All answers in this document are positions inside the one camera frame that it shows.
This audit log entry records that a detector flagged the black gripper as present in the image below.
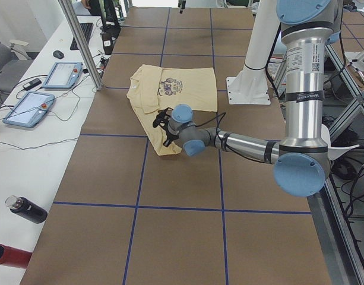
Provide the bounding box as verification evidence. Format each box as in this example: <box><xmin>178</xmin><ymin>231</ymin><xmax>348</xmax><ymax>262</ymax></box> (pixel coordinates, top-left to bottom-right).
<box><xmin>153</xmin><ymin>107</ymin><xmax>179</xmax><ymax>147</ymax></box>

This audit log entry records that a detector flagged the beige long-sleeve printed shirt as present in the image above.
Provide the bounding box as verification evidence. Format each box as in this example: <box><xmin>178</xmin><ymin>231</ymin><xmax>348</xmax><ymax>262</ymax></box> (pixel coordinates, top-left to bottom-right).
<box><xmin>126</xmin><ymin>64</ymin><xmax>217</xmax><ymax>156</ymax></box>

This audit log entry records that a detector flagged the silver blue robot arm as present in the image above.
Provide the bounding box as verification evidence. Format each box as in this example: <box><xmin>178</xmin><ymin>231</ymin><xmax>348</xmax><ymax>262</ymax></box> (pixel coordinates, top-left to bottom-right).
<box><xmin>153</xmin><ymin>1</ymin><xmax>343</xmax><ymax>197</ymax></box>

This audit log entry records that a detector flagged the far teach pendant tablet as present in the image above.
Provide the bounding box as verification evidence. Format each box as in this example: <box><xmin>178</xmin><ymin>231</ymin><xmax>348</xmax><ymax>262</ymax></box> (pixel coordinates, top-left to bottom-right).
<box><xmin>42</xmin><ymin>62</ymin><xmax>83</xmax><ymax>90</ymax></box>

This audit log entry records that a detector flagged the teach pendant tablet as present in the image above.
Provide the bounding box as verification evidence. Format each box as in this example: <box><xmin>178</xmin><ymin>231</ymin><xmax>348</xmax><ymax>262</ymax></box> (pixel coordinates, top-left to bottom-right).
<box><xmin>42</xmin><ymin>62</ymin><xmax>83</xmax><ymax>90</ymax></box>
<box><xmin>2</xmin><ymin>91</ymin><xmax>55</xmax><ymax>128</ymax></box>

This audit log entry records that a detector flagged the black monitor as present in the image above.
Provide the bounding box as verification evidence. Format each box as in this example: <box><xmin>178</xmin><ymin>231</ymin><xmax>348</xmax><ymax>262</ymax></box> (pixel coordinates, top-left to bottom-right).
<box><xmin>99</xmin><ymin>0</ymin><xmax>121</xmax><ymax>37</ymax></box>

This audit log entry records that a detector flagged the black keyboard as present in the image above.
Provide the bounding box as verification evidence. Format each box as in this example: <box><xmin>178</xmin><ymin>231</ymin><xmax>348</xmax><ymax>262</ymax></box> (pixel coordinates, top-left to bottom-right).
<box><xmin>69</xmin><ymin>22</ymin><xmax>94</xmax><ymax>50</ymax></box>

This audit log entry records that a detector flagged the near teach pendant tablet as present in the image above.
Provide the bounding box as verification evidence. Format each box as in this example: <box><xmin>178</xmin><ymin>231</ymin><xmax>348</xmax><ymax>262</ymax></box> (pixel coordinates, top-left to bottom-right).
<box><xmin>2</xmin><ymin>91</ymin><xmax>55</xmax><ymax>128</ymax></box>

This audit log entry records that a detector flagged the black computer mouse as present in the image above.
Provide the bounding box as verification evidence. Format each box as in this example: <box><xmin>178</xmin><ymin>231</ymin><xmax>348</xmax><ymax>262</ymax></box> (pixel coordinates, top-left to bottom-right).
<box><xmin>53</xmin><ymin>50</ymin><xmax>64</xmax><ymax>59</ymax></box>

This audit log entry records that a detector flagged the black lying thermos bottle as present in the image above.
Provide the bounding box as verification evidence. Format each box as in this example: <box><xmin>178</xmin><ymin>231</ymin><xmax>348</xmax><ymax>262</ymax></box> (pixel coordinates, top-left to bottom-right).
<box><xmin>5</xmin><ymin>195</ymin><xmax>48</xmax><ymax>224</ymax></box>

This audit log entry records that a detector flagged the red cylinder bottle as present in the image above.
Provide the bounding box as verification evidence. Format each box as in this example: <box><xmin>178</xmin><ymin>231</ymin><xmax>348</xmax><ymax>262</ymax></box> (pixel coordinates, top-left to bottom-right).
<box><xmin>0</xmin><ymin>244</ymin><xmax>32</xmax><ymax>269</ymax></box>

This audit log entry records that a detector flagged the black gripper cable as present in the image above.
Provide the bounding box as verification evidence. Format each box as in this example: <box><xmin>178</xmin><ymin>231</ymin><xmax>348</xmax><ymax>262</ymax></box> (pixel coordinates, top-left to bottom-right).
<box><xmin>195</xmin><ymin>111</ymin><xmax>227</xmax><ymax>140</ymax></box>

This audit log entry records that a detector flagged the white camera mast pedestal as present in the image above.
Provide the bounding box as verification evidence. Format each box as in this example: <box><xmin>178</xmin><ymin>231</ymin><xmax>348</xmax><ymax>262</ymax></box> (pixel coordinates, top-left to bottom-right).
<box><xmin>226</xmin><ymin>1</ymin><xmax>280</xmax><ymax>105</ymax></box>

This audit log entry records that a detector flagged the aluminium frame post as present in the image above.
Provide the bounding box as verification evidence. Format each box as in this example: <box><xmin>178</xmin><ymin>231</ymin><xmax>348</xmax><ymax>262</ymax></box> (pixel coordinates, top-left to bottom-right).
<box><xmin>58</xmin><ymin>0</ymin><xmax>102</xmax><ymax>91</ymax></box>

